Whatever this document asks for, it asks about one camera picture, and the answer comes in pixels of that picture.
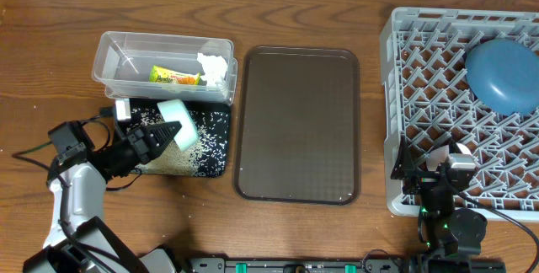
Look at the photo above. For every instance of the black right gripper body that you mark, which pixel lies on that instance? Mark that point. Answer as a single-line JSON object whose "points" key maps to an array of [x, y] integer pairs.
{"points": [[422, 182]]}

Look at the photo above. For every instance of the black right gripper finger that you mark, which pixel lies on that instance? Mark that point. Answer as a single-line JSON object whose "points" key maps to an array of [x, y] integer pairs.
{"points": [[453, 147], [404, 165]]}

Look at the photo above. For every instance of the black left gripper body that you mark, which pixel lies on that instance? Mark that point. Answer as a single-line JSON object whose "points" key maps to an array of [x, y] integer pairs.
{"points": [[120, 162]]}

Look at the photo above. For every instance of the mint bowl with rice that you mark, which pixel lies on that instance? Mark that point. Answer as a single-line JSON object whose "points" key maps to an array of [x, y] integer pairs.
{"points": [[175, 110]]}

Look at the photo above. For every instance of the green yellow snack wrapper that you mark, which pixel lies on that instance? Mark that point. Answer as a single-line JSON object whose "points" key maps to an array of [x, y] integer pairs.
{"points": [[165, 75]]}

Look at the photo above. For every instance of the white tissue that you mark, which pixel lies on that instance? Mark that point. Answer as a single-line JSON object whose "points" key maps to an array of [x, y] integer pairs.
{"points": [[214, 68]]}

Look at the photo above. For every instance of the blue plate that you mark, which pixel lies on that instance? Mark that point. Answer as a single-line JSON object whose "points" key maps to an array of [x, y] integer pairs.
{"points": [[503, 74]]}

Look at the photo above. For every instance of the pale pink cup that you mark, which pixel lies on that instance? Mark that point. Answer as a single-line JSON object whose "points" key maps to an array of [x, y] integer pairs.
{"points": [[440, 154]]}

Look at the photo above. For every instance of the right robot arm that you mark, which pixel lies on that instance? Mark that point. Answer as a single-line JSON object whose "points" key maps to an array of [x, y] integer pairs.
{"points": [[453, 235]]}

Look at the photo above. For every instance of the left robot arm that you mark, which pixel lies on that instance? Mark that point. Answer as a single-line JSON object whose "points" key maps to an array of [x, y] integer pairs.
{"points": [[79, 240]]}

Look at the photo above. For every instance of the black waste tray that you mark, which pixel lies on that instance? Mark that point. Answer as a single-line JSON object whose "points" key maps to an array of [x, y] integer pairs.
{"points": [[144, 112]]}

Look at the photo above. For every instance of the grey dishwasher rack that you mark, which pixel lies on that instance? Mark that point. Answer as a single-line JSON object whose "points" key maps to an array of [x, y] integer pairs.
{"points": [[428, 101]]}

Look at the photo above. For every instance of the spilled white rice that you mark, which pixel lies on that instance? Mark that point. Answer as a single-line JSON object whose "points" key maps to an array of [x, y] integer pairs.
{"points": [[208, 157]]}

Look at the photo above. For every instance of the clear plastic bin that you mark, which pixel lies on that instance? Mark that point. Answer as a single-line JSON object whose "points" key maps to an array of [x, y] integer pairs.
{"points": [[124, 60]]}

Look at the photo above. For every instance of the dark brown serving tray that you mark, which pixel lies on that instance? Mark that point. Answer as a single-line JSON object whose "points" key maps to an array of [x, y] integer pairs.
{"points": [[298, 137]]}

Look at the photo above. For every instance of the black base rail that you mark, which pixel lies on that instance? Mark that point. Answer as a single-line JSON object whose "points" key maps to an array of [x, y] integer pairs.
{"points": [[375, 261]]}

